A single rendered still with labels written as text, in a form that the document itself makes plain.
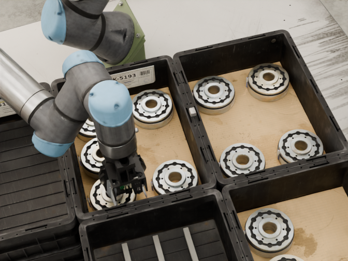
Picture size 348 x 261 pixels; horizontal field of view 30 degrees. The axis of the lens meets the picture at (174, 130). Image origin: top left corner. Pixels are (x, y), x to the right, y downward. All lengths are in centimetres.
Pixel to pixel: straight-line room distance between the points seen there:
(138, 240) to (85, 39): 60
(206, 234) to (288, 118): 37
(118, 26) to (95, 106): 67
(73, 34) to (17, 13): 150
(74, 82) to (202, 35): 80
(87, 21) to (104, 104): 60
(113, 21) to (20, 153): 46
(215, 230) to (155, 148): 26
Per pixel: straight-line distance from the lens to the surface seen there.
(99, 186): 146
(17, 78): 134
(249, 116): 159
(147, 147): 154
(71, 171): 141
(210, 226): 142
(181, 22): 201
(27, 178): 155
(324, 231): 144
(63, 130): 128
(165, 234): 142
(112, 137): 120
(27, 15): 319
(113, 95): 116
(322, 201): 147
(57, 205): 149
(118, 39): 179
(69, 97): 125
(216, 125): 157
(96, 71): 123
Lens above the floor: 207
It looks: 52 degrees down
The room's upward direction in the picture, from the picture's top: 4 degrees counter-clockwise
